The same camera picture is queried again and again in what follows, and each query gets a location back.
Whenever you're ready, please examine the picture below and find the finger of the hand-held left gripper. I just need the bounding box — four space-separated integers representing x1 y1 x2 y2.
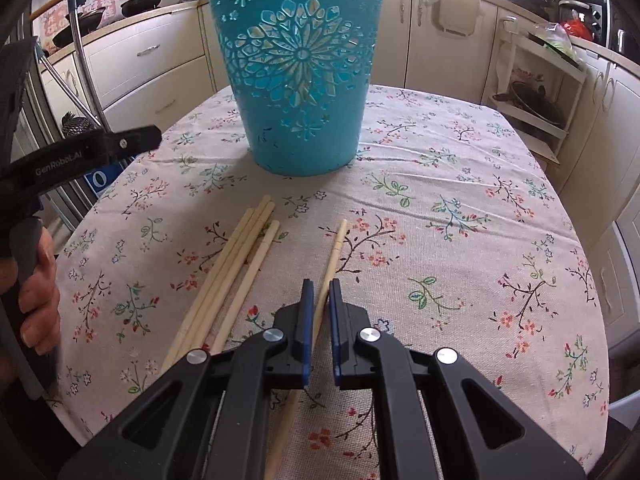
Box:
102 126 162 158

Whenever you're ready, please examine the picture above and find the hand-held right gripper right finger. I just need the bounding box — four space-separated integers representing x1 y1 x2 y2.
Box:
327 278 586 480

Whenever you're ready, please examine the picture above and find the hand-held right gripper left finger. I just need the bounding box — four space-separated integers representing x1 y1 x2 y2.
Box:
57 278 316 480

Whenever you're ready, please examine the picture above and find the pale wooden chopstick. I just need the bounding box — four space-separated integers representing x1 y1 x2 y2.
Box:
159 207 256 368
192 201 277 353
264 218 349 480
210 219 281 356
172 196 272 358

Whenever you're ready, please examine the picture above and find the turquoise perforated plastic basket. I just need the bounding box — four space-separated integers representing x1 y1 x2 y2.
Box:
206 0 388 177

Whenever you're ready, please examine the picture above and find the person's left hand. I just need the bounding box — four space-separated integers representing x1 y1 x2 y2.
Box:
18 226 62 359

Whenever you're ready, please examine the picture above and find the dark pineapple-shaped object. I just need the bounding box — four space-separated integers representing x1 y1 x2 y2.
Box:
62 112 101 139

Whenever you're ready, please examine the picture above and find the blue flat mop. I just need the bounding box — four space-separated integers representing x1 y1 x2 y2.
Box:
65 0 111 133

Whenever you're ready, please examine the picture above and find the floral printed tablecloth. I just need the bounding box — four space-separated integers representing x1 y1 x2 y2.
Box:
47 82 611 480

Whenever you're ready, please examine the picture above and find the dark wok in trolley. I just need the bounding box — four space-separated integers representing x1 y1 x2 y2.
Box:
492 80 566 128

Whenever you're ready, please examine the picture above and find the white hanging bag holder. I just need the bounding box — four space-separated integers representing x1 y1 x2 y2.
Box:
420 0 483 38

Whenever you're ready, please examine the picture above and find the white slim storage trolley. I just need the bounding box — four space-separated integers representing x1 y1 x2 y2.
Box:
482 15 588 163

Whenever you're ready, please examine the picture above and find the bag of green vegetables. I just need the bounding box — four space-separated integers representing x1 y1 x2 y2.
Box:
527 22 581 61

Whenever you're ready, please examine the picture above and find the red plastic bag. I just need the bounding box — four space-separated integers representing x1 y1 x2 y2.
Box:
559 7 596 41

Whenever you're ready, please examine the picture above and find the black microwave oven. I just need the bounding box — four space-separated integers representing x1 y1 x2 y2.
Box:
557 0 610 47

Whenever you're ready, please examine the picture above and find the black wok with wooden handle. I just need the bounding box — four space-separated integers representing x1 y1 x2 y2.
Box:
30 0 107 47

